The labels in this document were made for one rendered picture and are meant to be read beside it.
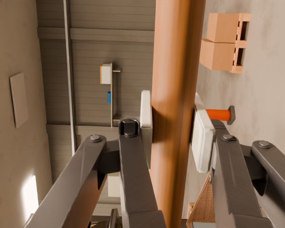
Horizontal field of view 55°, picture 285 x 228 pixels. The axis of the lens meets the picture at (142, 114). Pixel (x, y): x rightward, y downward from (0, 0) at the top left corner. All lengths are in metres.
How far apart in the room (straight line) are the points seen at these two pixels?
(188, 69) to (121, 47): 7.84
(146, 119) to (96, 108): 8.34
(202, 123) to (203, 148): 0.01
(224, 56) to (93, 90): 5.39
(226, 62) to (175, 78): 3.48
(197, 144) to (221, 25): 3.43
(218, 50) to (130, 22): 4.66
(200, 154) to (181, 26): 0.08
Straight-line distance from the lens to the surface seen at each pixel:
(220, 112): 3.84
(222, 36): 3.61
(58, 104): 8.75
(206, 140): 0.16
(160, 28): 0.17
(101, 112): 8.52
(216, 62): 3.61
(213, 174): 0.16
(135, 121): 0.15
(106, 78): 7.68
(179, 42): 0.17
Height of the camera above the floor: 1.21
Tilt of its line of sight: level
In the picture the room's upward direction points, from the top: 88 degrees counter-clockwise
